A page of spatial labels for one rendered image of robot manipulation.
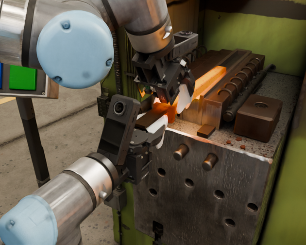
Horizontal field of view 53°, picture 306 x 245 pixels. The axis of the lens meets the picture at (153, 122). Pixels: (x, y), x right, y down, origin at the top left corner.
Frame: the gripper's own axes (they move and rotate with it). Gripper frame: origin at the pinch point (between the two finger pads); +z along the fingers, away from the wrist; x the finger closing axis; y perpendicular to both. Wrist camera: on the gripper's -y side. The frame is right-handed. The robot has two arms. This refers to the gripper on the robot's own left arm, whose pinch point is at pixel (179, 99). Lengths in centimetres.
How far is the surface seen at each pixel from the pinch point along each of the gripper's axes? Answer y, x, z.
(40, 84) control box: 7.0, -39.1, -1.0
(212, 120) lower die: -3.2, 5.7, 10.5
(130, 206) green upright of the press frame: 15, -32, 72
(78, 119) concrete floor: -44, -147, 140
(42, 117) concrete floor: -31, -177, 133
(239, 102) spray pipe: -11.2, 9.8, 11.7
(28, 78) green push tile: 7.2, -42.0, -3.2
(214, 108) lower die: -4.9, 5.8, 7.5
